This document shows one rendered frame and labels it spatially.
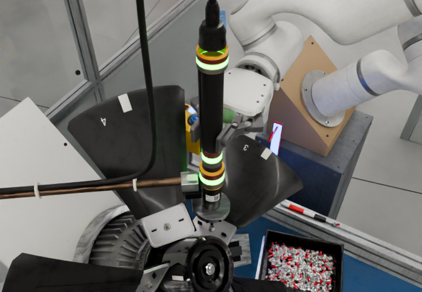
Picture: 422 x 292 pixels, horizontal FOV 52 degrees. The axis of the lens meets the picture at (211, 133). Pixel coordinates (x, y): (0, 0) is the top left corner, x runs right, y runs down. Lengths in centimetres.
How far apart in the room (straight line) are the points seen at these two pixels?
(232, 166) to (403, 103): 232
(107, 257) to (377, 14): 67
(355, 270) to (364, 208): 106
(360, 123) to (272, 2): 85
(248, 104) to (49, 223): 49
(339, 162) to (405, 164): 143
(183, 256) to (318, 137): 71
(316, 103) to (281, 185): 43
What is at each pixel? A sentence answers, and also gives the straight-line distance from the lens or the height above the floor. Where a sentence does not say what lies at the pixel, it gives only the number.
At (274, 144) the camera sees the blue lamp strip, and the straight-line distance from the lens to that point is 117.
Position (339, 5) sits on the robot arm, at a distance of 78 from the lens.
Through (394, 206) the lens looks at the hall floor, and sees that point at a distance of 258.
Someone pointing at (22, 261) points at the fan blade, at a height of 143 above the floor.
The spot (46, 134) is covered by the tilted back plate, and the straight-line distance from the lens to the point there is 99.
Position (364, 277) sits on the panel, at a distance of 151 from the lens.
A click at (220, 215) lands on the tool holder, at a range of 83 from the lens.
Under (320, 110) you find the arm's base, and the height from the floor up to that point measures 105.
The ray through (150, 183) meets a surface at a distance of 77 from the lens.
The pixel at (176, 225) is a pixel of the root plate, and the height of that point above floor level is 125.
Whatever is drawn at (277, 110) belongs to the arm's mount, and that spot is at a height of 104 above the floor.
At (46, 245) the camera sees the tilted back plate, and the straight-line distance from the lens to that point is 97.
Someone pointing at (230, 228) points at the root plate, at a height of 118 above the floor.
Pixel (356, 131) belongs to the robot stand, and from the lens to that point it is 153.
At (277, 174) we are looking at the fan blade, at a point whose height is 117.
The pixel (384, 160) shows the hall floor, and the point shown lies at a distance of 279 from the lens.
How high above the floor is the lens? 196
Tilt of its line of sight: 46 degrees down
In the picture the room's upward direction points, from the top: straight up
